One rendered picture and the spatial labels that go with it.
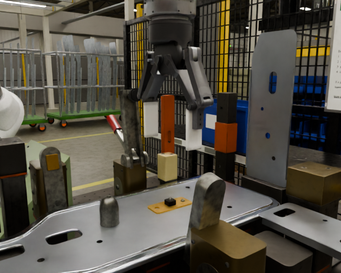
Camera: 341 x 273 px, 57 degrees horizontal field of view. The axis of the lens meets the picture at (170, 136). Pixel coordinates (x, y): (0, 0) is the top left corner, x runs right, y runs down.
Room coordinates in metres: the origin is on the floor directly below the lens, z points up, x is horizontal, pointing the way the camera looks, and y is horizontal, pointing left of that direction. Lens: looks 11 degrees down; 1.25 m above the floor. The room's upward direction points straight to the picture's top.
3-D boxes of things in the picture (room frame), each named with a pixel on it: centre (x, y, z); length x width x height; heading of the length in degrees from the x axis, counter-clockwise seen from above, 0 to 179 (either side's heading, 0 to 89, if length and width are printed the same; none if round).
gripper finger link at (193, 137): (0.51, -0.04, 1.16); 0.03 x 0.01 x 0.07; 125
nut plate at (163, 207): (0.57, 0.00, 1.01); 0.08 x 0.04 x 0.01; 125
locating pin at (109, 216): (0.50, 0.10, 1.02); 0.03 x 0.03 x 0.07
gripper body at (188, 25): (0.57, 0.00, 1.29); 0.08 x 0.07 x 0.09; 35
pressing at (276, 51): (0.71, -0.22, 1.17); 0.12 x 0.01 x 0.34; 35
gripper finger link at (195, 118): (0.50, -0.05, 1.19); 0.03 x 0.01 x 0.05; 35
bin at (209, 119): (1.03, -0.21, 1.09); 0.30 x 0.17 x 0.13; 29
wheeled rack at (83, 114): (8.31, 2.21, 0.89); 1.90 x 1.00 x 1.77; 132
